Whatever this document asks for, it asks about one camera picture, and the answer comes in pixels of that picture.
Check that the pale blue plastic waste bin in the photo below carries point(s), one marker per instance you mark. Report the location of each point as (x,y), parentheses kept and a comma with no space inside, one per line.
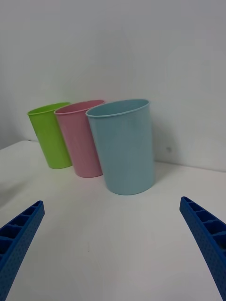
(128,150)

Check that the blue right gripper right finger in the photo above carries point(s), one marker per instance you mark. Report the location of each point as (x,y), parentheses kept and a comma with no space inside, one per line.
(209,244)

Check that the green plastic waste bin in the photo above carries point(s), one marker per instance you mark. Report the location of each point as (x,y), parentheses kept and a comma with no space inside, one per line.
(50,138)

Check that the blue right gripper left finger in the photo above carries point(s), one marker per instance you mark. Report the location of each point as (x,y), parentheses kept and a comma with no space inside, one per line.
(17,244)

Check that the pink plastic waste bin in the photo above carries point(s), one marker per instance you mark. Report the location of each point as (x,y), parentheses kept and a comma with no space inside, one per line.
(81,143)

